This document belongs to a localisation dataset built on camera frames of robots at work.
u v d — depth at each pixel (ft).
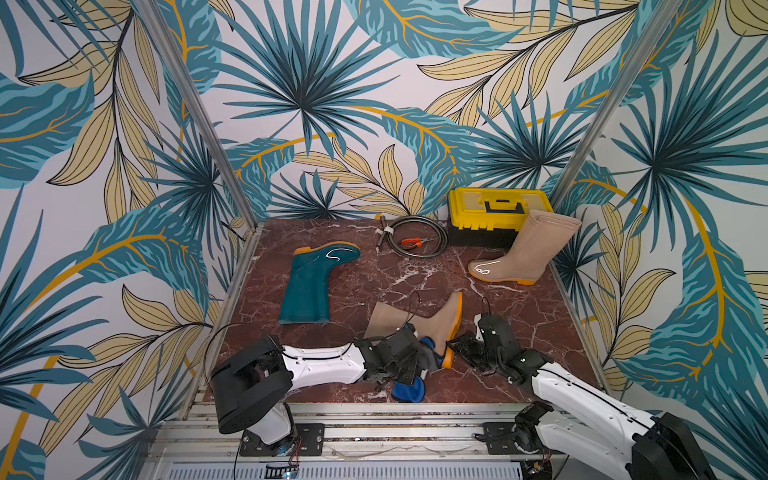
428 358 2.62
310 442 2.40
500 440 2.40
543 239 2.89
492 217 3.34
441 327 2.84
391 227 3.84
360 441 2.45
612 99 2.74
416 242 3.72
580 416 1.66
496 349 2.10
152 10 2.20
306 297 3.11
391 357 2.09
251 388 1.42
